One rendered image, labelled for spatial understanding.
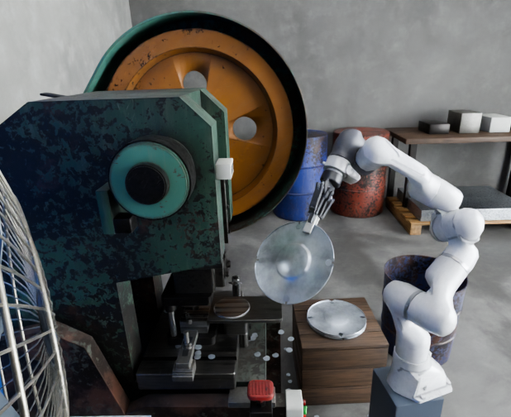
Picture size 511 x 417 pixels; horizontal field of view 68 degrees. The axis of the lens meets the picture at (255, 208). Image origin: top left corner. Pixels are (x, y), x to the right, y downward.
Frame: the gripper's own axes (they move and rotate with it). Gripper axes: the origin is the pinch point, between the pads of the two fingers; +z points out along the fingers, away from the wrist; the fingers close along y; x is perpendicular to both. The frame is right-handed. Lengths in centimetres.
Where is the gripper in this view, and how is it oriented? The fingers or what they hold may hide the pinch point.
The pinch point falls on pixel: (311, 224)
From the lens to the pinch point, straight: 131.3
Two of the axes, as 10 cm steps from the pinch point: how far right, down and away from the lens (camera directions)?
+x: 7.6, 2.1, -6.1
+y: -4.9, -4.5, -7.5
